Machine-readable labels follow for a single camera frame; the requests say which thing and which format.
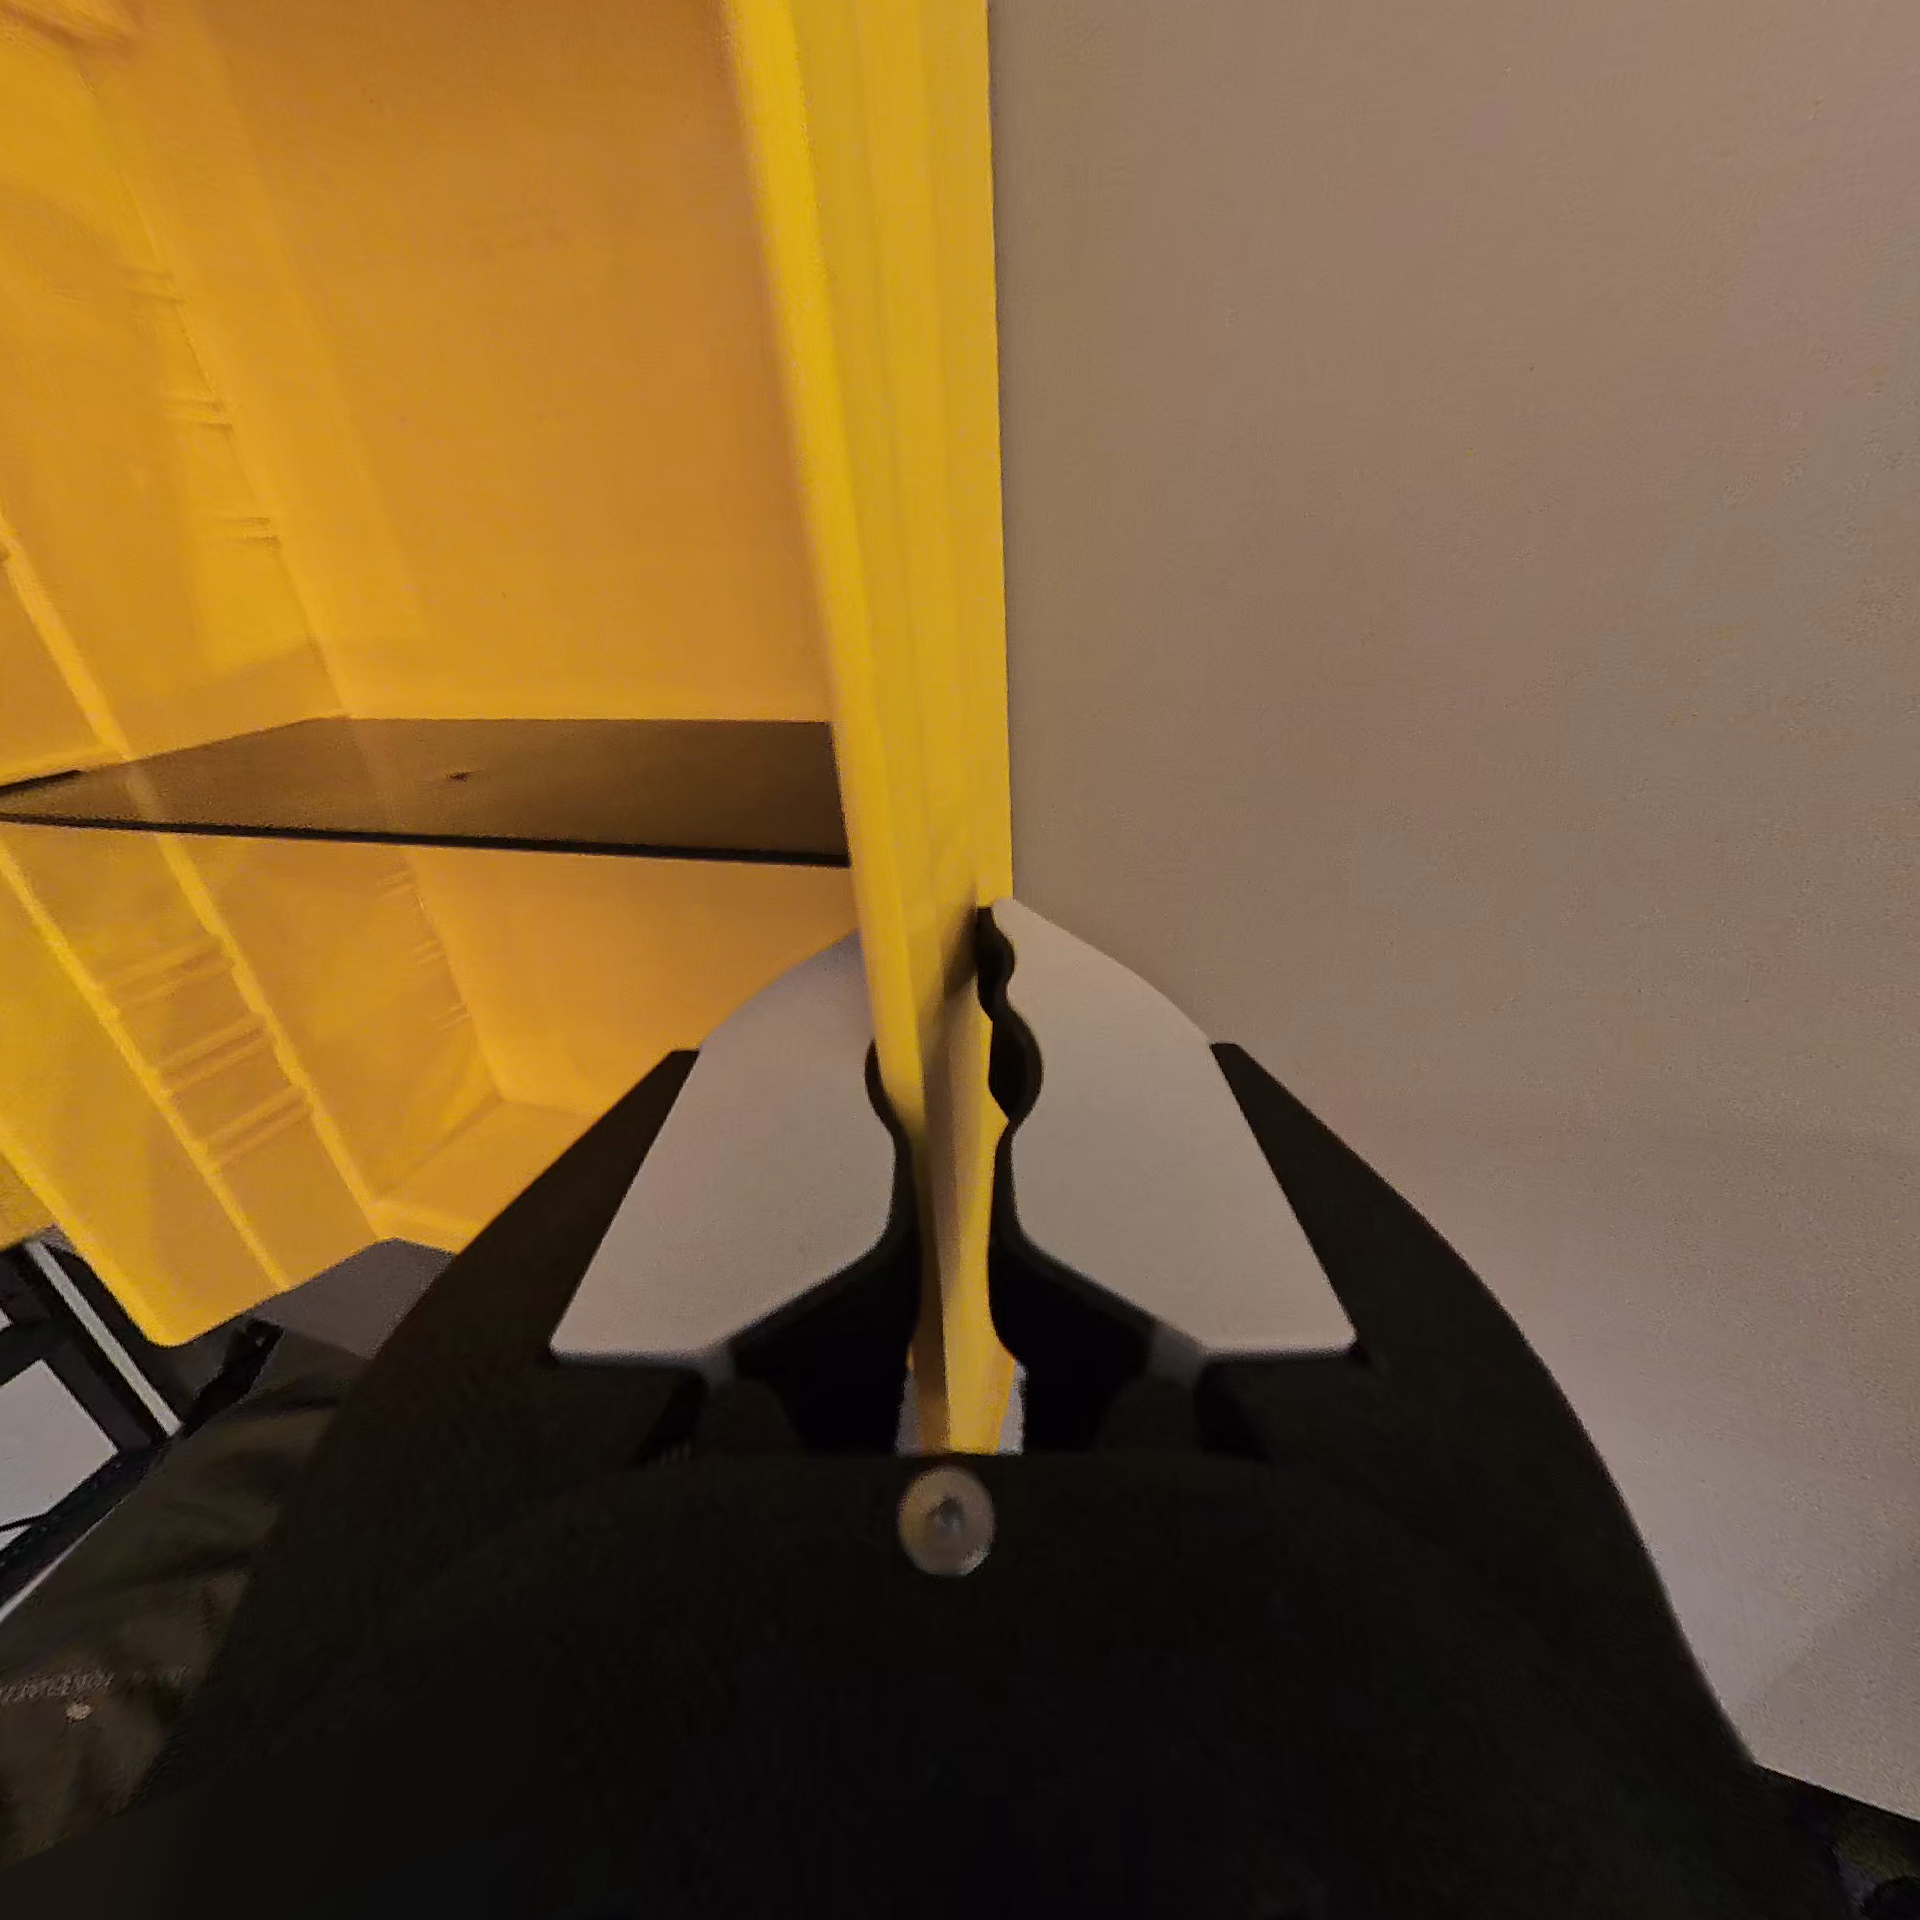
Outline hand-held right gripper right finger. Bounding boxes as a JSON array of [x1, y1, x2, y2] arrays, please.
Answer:
[[975, 898, 1362, 1371]]

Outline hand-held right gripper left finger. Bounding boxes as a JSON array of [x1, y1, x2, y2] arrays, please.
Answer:
[[550, 930, 922, 1373]]

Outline yellow plastic bin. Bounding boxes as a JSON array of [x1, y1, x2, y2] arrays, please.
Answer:
[[0, 0, 1021, 1460]]

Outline black bin divider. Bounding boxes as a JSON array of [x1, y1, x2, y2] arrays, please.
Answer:
[[0, 715, 856, 869]]

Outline black metal frame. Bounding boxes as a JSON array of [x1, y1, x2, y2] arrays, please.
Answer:
[[0, 1231, 288, 1614]]

